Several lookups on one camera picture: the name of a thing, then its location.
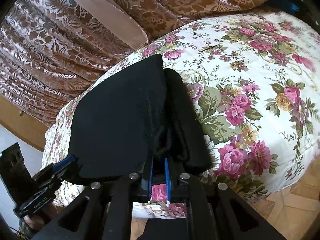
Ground black pants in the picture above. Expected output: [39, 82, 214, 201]
[68, 54, 211, 185]

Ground floral white bedspread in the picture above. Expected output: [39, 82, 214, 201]
[41, 11, 320, 221]

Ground left hand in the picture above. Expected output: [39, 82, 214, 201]
[23, 203, 58, 231]

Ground brown floral curtain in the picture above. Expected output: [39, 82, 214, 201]
[1, 0, 268, 126]

